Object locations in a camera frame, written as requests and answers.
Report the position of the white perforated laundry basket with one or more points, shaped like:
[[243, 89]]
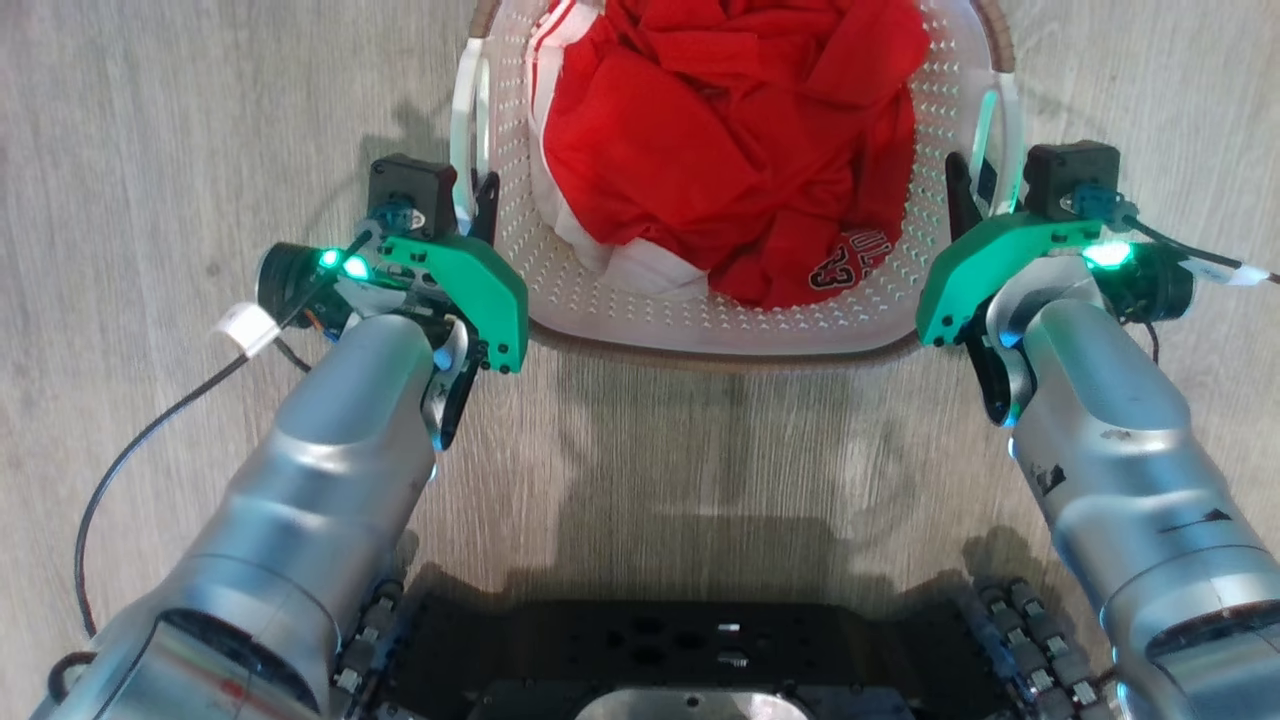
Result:
[[720, 320]]

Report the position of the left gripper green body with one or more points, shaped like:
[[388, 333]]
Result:
[[480, 290]]

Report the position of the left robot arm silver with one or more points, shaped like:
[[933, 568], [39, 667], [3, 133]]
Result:
[[330, 480]]

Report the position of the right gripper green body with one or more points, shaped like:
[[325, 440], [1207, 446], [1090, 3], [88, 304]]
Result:
[[970, 270]]

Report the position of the right base roller wheel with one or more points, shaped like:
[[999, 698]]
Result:
[[1035, 640]]

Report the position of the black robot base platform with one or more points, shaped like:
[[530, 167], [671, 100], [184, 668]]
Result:
[[690, 650]]

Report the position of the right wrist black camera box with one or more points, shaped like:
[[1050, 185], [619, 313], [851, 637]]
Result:
[[1070, 175]]

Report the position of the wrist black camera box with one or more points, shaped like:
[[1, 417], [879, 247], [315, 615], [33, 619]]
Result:
[[1070, 175], [410, 190]]

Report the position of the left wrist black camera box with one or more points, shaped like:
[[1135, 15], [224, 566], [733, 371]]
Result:
[[410, 190]]

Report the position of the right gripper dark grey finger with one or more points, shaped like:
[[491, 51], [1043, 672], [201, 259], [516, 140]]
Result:
[[960, 195], [995, 380]]

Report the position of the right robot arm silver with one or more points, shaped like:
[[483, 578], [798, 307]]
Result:
[[1110, 440]]

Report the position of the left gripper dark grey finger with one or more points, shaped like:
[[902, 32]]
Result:
[[460, 390], [487, 205]]

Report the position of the red jersey garment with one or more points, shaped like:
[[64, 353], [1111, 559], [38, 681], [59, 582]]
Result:
[[700, 140]]

